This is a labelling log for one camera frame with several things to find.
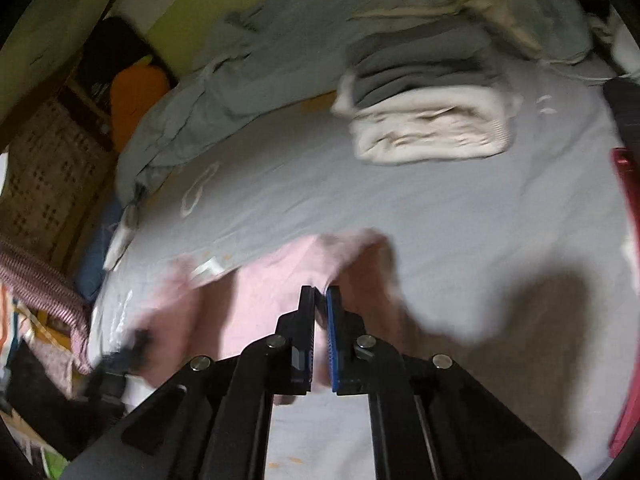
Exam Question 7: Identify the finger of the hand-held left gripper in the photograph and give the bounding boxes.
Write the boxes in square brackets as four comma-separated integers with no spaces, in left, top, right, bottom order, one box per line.
[82,327,153,403]

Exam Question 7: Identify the patterned mosaic curtain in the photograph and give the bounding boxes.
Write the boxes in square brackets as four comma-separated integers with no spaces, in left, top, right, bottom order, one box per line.
[0,95,118,261]

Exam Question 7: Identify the cream folded cloth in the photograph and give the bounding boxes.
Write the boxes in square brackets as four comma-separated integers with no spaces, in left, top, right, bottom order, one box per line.
[332,72,523,166]

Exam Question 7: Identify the checkered canopy cloth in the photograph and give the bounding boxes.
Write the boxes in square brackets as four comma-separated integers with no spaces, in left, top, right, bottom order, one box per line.
[0,0,131,136]

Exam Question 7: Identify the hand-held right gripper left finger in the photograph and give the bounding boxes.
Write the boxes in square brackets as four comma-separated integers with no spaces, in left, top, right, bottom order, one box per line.
[60,285,317,480]

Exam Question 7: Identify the black bag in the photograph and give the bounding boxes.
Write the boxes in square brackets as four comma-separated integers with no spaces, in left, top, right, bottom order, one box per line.
[77,16,178,106]

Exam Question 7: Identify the dark grey cloth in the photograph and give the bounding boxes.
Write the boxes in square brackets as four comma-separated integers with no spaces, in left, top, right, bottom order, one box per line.
[602,75,640,131]

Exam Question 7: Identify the houndstooth hanging cloth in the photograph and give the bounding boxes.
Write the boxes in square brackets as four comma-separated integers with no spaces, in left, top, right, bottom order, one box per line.
[0,237,93,396]

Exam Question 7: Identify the white plush toy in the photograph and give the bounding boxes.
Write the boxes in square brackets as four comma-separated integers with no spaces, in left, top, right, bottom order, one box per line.
[587,7,640,78]

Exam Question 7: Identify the striped colourful cloth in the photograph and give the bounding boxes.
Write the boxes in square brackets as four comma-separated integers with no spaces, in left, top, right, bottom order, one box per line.
[0,285,31,371]

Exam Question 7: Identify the white charging cable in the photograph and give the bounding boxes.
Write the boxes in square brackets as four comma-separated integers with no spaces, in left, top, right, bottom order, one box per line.
[570,67,631,85]

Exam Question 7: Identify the grey folded clothes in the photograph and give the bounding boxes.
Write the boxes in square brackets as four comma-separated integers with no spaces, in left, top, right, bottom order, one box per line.
[345,20,506,108]

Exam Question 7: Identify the red glossy object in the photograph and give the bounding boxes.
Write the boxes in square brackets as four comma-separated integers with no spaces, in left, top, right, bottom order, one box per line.
[607,147,640,461]

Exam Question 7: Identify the pink printed t-shirt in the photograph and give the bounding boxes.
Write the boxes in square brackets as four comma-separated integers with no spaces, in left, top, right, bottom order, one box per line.
[125,227,416,406]

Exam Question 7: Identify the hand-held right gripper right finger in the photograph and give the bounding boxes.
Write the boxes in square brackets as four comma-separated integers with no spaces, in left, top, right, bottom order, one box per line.
[326,285,583,480]

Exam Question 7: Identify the small white cloth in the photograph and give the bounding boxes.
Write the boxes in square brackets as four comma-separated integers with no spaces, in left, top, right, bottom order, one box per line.
[102,202,138,273]

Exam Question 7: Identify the blue pillow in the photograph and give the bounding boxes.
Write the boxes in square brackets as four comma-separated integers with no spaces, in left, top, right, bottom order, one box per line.
[75,195,128,303]

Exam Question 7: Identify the grey duvet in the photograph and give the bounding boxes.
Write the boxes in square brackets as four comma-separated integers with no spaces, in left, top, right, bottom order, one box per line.
[115,0,596,206]

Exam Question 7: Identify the orange carrot plush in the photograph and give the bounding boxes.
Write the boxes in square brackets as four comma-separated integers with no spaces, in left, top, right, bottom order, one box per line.
[109,57,173,153]

